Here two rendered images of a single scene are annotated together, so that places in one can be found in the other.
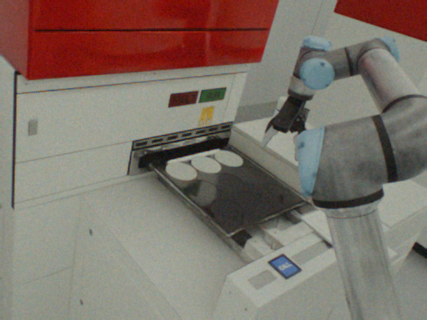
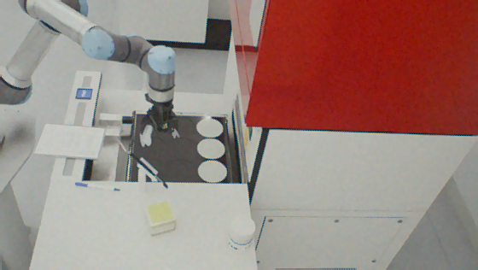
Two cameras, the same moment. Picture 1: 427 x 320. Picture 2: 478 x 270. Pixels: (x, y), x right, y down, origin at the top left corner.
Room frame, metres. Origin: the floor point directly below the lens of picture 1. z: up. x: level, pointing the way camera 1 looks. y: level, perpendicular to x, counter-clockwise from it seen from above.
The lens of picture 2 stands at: (1.88, -1.16, 2.18)
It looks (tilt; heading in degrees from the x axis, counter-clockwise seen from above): 45 degrees down; 120
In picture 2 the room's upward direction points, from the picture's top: 11 degrees clockwise
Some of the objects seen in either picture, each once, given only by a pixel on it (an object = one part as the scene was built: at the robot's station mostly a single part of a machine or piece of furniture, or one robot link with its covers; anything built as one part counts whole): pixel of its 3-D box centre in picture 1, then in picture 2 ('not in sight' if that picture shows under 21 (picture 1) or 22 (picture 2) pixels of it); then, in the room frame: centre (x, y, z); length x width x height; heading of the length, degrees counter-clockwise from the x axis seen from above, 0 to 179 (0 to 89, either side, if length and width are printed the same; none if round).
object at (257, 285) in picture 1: (308, 269); (80, 133); (0.82, -0.43, 0.89); 0.55 x 0.09 x 0.14; 132
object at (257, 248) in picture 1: (261, 252); (110, 119); (0.85, -0.31, 0.89); 0.08 x 0.03 x 0.03; 42
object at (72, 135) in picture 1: (145, 124); (241, 90); (1.18, 0.06, 1.02); 0.82 x 0.03 x 0.40; 132
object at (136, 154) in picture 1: (183, 151); (237, 147); (1.28, -0.08, 0.89); 0.44 x 0.02 x 0.10; 132
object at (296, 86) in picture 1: (302, 84); (162, 90); (1.15, -0.36, 1.26); 0.08 x 0.08 x 0.05
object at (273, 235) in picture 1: (280, 242); (108, 134); (0.90, -0.37, 0.89); 0.08 x 0.03 x 0.03; 42
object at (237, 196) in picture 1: (228, 182); (181, 148); (1.14, -0.23, 0.90); 0.34 x 0.34 x 0.01; 42
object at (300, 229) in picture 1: (294, 242); (107, 155); (0.95, -0.42, 0.87); 0.36 x 0.08 x 0.03; 132
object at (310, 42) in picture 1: (312, 58); (160, 67); (1.14, -0.36, 1.33); 0.09 x 0.08 x 0.11; 173
